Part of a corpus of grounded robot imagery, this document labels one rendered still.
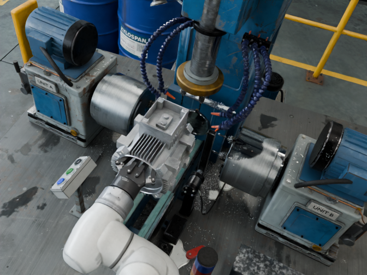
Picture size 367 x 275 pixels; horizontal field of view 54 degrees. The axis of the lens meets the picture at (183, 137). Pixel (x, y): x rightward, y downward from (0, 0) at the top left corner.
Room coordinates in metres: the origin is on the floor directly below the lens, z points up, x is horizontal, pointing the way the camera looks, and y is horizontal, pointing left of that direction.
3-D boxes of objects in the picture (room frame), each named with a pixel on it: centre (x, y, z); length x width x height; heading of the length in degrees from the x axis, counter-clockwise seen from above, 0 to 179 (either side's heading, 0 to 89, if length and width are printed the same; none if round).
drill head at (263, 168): (0.94, -0.32, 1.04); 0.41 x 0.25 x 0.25; 73
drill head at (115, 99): (1.14, 0.33, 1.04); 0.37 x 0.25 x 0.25; 73
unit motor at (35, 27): (1.19, 0.61, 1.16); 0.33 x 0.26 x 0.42; 73
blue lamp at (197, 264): (0.43, -0.13, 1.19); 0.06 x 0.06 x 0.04
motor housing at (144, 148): (0.68, 0.08, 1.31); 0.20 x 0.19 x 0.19; 164
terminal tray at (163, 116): (0.72, 0.06, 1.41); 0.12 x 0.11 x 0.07; 164
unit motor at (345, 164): (0.82, -0.60, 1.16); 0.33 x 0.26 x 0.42; 73
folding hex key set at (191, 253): (0.62, -0.14, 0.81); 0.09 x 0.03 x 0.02; 124
